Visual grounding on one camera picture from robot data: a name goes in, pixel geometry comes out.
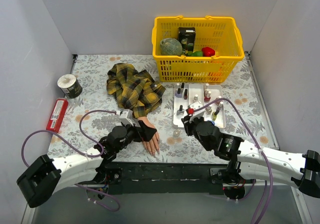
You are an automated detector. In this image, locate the black tin with white lid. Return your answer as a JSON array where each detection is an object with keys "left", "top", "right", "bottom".
[{"left": 57, "top": 74, "right": 83, "bottom": 99}]

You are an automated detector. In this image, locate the red glitter polish bottle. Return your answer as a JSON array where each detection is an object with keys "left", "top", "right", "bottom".
[{"left": 204, "top": 89, "right": 211, "bottom": 103}]

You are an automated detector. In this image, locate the green bell pepper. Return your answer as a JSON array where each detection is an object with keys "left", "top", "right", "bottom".
[{"left": 188, "top": 50, "right": 203, "bottom": 57}]

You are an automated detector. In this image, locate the white divided tray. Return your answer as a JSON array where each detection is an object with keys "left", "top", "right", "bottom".
[{"left": 173, "top": 82, "right": 226, "bottom": 129}]

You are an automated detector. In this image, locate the dark red polish bottle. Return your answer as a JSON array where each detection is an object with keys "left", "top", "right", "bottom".
[{"left": 183, "top": 89, "right": 188, "bottom": 100}]

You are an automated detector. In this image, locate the red flat box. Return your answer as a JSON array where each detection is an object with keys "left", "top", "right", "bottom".
[{"left": 46, "top": 98, "right": 69, "bottom": 133}]

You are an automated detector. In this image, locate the clear nail polish bottle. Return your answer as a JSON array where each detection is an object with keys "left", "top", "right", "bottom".
[{"left": 172, "top": 129, "right": 181, "bottom": 138}]

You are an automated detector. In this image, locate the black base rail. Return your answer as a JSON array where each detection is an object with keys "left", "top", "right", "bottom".
[{"left": 77, "top": 161, "right": 247, "bottom": 196}]

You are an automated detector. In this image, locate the lilac polish bottle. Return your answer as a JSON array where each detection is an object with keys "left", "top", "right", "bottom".
[{"left": 175, "top": 83, "right": 182, "bottom": 98}]

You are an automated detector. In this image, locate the glitter polish bottle black cap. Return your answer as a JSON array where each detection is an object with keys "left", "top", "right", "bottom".
[{"left": 176, "top": 105, "right": 185, "bottom": 116}]

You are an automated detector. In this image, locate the green melon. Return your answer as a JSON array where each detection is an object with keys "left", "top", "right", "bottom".
[{"left": 159, "top": 38, "right": 183, "bottom": 56}]

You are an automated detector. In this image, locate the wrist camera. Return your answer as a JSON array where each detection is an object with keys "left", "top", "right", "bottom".
[
  {"left": 186, "top": 101, "right": 205, "bottom": 117},
  {"left": 119, "top": 109, "right": 134, "bottom": 126}
]

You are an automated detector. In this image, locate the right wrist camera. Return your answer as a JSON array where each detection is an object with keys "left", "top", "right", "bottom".
[{"left": 186, "top": 101, "right": 205, "bottom": 117}]

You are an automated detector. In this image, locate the pale glitter polish bottle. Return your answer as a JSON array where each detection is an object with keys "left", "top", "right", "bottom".
[{"left": 215, "top": 95, "right": 224, "bottom": 107}]

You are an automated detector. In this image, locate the red bell pepper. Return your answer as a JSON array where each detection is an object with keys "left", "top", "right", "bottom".
[{"left": 201, "top": 47, "right": 216, "bottom": 57}]

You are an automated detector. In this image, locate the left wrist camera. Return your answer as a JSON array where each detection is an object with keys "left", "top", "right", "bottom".
[{"left": 119, "top": 109, "right": 134, "bottom": 126}]

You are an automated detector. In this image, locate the yellow polish bottle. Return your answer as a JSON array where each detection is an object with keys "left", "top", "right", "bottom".
[{"left": 211, "top": 109, "right": 220, "bottom": 121}]

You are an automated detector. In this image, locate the mannequin hand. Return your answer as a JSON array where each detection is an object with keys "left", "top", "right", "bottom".
[{"left": 137, "top": 116, "right": 160, "bottom": 157}]

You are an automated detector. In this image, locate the clear polish bottle white cap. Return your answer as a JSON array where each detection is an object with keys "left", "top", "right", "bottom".
[{"left": 193, "top": 94, "right": 199, "bottom": 102}]

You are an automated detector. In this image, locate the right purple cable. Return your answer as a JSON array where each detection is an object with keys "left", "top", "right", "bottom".
[{"left": 192, "top": 98, "right": 275, "bottom": 224}]

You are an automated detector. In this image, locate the black carton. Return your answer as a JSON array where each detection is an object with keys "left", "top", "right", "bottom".
[{"left": 178, "top": 27, "right": 196, "bottom": 56}]

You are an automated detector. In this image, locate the yellow plastic basket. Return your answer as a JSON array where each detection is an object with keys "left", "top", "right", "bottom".
[{"left": 151, "top": 15, "right": 245, "bottom": 83}]

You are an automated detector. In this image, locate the floral table mat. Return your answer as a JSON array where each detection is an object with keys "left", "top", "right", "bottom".
[{"left": 48, "top": 55, "right": 278, "bottom": 164}]

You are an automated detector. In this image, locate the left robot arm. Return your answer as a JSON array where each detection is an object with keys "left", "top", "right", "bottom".
[{"left": 16, "top": 120, "right": 157, "bottom": 208}]

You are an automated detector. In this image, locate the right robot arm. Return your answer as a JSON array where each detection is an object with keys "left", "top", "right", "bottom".
[{"left": 181, "top": 115, "right": 320, "bottom": 198}]

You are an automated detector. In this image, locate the yellow plaid shirt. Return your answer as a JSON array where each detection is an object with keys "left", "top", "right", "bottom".
[{"left": 106, "top": 63, "right": 166, "bottom": 118}]

